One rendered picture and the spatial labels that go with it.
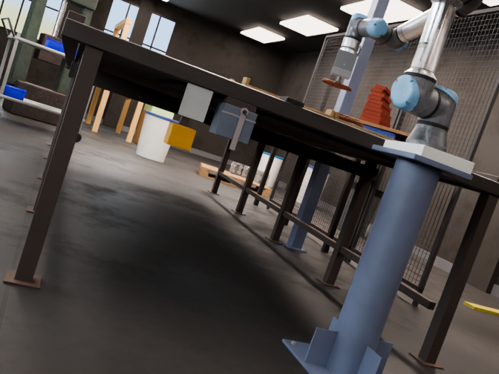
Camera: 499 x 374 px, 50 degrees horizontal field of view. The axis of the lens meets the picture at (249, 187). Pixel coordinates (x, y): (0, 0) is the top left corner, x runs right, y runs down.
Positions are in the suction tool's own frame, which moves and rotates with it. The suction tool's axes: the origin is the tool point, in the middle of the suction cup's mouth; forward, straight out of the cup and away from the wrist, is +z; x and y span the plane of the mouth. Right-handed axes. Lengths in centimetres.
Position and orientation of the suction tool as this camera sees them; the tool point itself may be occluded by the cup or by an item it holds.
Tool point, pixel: (336, 86)
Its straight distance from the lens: 237.2
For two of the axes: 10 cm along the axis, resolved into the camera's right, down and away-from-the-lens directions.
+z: -3.2, 9.4, 0.8
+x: -0.9, 0.6, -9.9
